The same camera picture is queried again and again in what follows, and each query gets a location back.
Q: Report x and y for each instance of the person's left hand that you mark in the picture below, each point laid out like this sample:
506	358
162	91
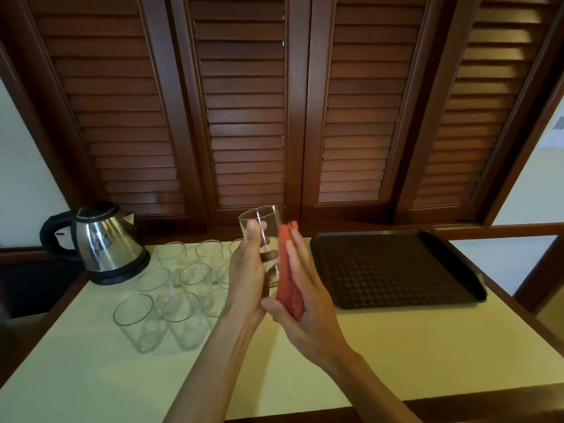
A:
244	281

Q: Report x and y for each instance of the person's right hand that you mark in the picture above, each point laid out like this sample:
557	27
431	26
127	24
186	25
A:
317	326

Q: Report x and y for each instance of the red cloth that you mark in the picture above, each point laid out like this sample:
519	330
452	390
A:
288	286

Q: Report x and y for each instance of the clear drinking glass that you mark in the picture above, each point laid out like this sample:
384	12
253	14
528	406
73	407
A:
264	220

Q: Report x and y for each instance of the group of clear glasses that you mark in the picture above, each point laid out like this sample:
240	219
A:
180	312

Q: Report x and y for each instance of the dark brown textured tray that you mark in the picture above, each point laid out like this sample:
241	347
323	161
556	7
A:
396	273

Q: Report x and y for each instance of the person's left forearm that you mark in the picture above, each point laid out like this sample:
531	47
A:
211	378

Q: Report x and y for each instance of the steel electric kettle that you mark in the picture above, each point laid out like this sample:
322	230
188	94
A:
105	237
123	275

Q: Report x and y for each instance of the brown louvered wooden shutter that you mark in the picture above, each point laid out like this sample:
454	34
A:
365	105
244	105
114	105
480	105

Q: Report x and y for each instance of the white paper notice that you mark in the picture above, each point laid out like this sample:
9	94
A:
555	132

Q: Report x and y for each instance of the brown wooden wall rail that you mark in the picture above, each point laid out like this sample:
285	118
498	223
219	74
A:
506	231

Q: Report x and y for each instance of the brown wooden door frame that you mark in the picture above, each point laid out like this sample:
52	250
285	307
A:
539	277

